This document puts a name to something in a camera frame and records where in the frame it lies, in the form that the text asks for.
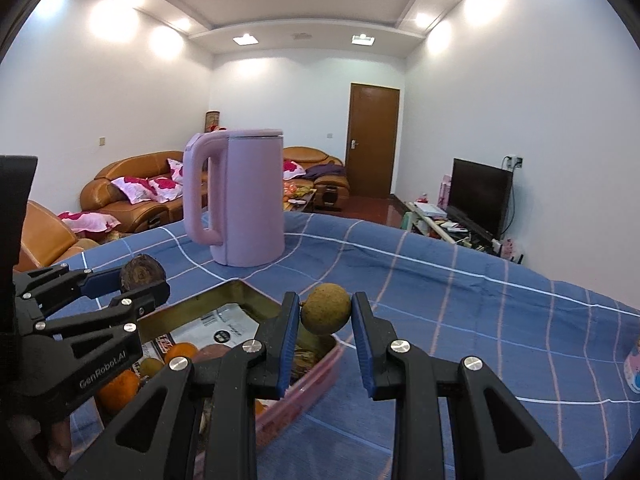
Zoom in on brown leather corner sofa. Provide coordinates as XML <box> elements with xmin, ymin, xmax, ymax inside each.
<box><xmin>282</xmin><ymin>146</ymin><xmax>349</xmax><ymax>212</ymax></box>

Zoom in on printed paper leaflet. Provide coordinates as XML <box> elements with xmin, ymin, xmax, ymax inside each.
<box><xmin>150</xmin><ymin>304</ymin><xmax>272</xmax><ymax>356</ymax></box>

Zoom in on large orange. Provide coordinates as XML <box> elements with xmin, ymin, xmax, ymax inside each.
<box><xmin>97</xmin><ymin>370</ymin><xmax>142</xmax><ymax>416</ymax></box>

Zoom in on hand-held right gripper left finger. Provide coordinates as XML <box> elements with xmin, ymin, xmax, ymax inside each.
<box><xmin>72</xmin><ymin>291</ymin><xmax>301</xmax><ymax>480</ymax></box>

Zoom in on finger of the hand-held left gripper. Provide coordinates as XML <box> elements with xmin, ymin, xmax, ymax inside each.
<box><xmin>34</xmin><ymin>282</ymin><xmax>171</xmax><ymax>344</ymax></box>
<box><xmin>12</xmin><ymin>262</ymin><xmax>123</xmax><ymax>317</ymax></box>

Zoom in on pink electric kettle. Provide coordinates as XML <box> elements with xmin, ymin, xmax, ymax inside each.
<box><xmin>182</xmin><ymin>129</ymin><xmax>286</xmax><ymax>267</ymax></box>

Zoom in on black power cable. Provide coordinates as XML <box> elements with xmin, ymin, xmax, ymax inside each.
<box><xmin>501</xmin><ymin>157</ymin><xmax>517</xmax><ymax>241</ymax></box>

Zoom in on blue checked tablecloth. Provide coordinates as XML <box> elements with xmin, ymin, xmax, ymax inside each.
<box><xmin>50</xmin><ymin>212</ymin><xmax>640</xmax><ymax>480</ymax></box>

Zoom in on long brown leather sofa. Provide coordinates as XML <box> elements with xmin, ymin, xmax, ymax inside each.
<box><xmin>80</xmin><ymin>150</ymin><xmax>207</xmax><ymax>236</ymax></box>

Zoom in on pink cartoon cup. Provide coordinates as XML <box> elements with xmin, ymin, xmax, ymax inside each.
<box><xmin>624</xmin><ymin>337</ymin><xmax>640</xmax><ymax>393</ymax></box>

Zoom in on dark brown passion fruit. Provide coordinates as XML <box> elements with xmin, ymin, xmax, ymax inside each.
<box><xmin>120</xmin><ymin>255</ymin><xmax>166</xmax><ymax>293</ymax></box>

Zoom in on round purple fruit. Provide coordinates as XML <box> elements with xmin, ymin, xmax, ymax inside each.
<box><xmin>192</xmin><ymin>344</ymin><xmax>228</xmax><ymax>363</ymax></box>

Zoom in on wooden coffee table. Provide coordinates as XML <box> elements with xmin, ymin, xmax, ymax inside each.
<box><xmin>282</xmin><ymin>185</ymin><xmax>317</xmax><ymax>213</ymax></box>

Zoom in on pink metal tin box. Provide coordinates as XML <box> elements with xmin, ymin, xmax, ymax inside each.
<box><xmin>135</xmin><ymin>280</ymin><xmax>342</xmax><ymax>453</ymax></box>

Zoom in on person's left hand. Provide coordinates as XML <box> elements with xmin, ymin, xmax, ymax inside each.
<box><xmin>7</xmin><ymin>416</ymin><xmax>72</xmax><ymax>476</ymax></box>

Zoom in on brown leather armchair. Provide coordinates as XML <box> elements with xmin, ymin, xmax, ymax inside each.
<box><xmin>15</xmin><ymin>200</ymin><xmax>101</xmax><ymax>273</ymax></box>

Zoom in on black television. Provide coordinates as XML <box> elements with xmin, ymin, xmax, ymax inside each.
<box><xmin>446</xmin><ymin>158</ymin><xmax>513</xmax><ymax>238</ymax></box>

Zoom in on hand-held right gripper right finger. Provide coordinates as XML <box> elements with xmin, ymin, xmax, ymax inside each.
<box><xmin>351</xmin><ymin>291</ymin><xmax>581</xmax><ymax>480</ymax></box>

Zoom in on white television stand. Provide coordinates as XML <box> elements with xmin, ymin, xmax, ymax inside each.
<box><xmin>405</xmin><ymin>201</ymin><xmax>503</xmax><ymax>257</ymax></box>

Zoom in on brown wooden door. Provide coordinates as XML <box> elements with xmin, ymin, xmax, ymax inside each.
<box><xmin>345</xmin><ymin>82</ymin><xmax>401</xmax><ymax>198</ymax></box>

